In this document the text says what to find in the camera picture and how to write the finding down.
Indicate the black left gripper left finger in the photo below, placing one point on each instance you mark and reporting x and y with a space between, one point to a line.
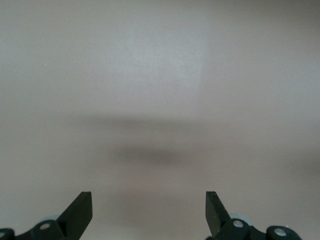
75 217

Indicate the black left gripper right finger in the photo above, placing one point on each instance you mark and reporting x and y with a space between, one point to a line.
217 217

